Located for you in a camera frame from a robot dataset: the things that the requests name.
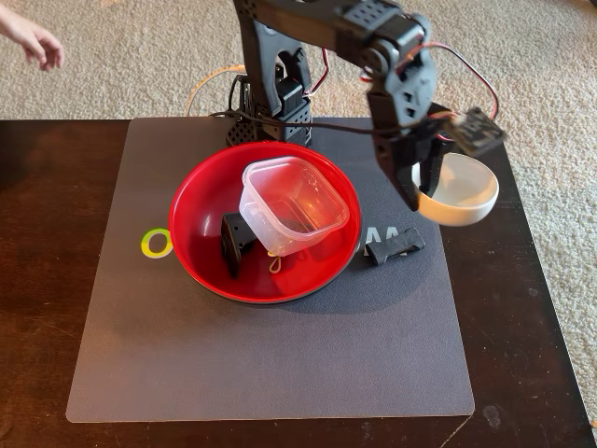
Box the small white bowl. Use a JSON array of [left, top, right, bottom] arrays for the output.
[[411, 151, 500, 229]]

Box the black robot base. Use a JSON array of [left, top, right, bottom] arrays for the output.
[[226, 74, 313, 148]]

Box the red white servo wire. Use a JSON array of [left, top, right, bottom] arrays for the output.
[[405, 40, 499, 122], [307, 46, 330, 98]]

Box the person's hand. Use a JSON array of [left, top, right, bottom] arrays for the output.
[[0, 8, 65, 72]]

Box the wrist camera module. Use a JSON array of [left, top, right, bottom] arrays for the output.
[[445, 105, 509, 158]]

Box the red bowl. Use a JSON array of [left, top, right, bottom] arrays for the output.
[[167, 141, 364, 305]]

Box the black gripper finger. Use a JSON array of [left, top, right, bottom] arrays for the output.
[[375, 133, 423, 213], [420, 138, 456, 198]]

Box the black camera cable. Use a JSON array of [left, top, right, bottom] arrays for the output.
[[208, 109, 449, 137]]

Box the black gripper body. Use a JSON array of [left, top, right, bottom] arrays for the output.
[[366, 49, 438, 139]]

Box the black printed jaw part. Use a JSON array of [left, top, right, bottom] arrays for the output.
[[219, 212, 257, 280]]

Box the clear plastic container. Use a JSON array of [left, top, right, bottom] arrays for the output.
[[238, 156, 351, 257]]

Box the white power cable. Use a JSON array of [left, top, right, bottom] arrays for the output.
[[184, 63, 247, 117]]

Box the grey desk mat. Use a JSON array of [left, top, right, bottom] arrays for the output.
[[64, 116, 477, 425]]

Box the small black clip part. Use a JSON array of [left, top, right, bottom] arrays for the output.
[[364, 227, 427, 267]]

